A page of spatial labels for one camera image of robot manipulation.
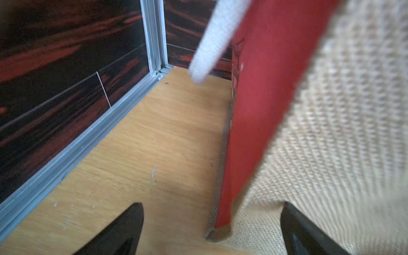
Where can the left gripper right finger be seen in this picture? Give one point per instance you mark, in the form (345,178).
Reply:
(302,237)

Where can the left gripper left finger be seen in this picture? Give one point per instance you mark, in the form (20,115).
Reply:
(120,237)

